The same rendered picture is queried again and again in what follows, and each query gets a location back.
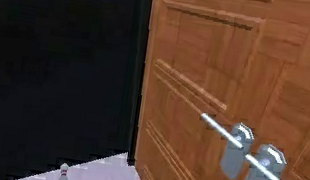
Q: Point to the brown wooden panel door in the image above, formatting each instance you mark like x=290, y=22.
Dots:
x=202, y=51

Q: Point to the white bowling pin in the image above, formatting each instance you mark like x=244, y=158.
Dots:
x=63, y=179

